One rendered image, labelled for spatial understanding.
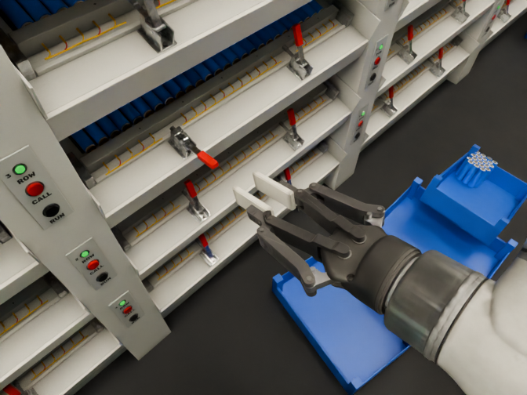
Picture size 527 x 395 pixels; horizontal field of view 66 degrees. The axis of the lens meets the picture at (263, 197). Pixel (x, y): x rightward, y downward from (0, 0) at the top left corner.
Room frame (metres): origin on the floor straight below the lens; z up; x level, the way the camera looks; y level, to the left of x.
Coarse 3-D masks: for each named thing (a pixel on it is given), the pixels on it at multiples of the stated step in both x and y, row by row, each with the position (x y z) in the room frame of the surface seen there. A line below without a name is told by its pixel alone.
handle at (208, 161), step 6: (186, 138) 0.42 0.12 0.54; (186, 144) 0.42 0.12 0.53; (192, 144) 0.42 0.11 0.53; (192, 150) 0.41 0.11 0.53; (198, 150) 0.41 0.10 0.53; (198, 156) 0.39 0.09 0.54; (204, 156) 0.39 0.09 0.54; (210, 156) 0.39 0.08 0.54; (204, 162) 0.39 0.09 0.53; (210, 162) 0.38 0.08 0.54; (216, 162) 0.38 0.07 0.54; (210, 168) 0.38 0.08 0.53
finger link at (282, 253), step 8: (264, 232) 0.24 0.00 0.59; (264, 240) 0.23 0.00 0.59; (272, 240) 0.22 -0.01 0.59; (280, 240) 0.22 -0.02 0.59; (264, 248) 0.23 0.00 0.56; (272, 248) 0.21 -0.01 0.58; (280, 248) 0.21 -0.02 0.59; (288, 248) 0.21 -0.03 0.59; (280, 256) 0.20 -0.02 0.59; (288, 256) 0.20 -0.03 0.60; (296, 256) 0.20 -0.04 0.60; (288, 264) 0.19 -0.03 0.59; (296, 264) 0.19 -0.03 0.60; (304, 264) 0.19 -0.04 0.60; (296, 272) 0.18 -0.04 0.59; (304, 272) 0.18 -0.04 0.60; (304, 280) 0.17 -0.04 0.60; (312, 280) 0.17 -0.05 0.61; (304, 288) 0.17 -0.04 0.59; (312, 296) 0.16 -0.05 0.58
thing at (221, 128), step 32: (320, 0) 0.81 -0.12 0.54; (352, 0) 0.76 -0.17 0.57; (320, 32) 0.72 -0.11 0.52; (352, 32) 0.74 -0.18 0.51; (288, 64) 0.63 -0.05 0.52; (320, 64) 0.64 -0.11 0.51; (256, 96) 0.55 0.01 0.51; (288, 96) 0.56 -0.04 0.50; (192, 128) 0.47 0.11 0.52; (224, 128) 0.48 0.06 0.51; (160, 160) 0.41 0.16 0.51; (192, 160) 0.41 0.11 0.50; (96, 192) 0.34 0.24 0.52; (128, 192) 0.35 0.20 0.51; (160, 192) 0.38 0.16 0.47
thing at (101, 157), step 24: (312, 24) 0.71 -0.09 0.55; (336, 24) 0.74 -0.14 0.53; (264, 48) 0.63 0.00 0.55; (240, 72) 0.57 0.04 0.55; (264, 72) 0.59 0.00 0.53; (192, 96) 0.51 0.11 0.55; (144, 120) 0.45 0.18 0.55; (168, 120) 0.47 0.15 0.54; (120, 144) 0.41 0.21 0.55; (96, 168) 0.37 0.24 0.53
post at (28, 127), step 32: (0, 64) 0.30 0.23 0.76; (0, 96) 0.29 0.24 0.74; (0, 128) 0.28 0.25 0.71; (32, 128) 0.29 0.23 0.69; (64, 160) 0.30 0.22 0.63; (0, 192) 0.25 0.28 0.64; (64, 192) 0.29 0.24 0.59; (32, 224) 0.25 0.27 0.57; (64, 224) 0.27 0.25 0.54; (96, 224) 0.30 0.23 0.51; (64, 256) 0.26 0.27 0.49; (128, 288) 0.29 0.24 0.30; (160, 320) 0.30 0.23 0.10
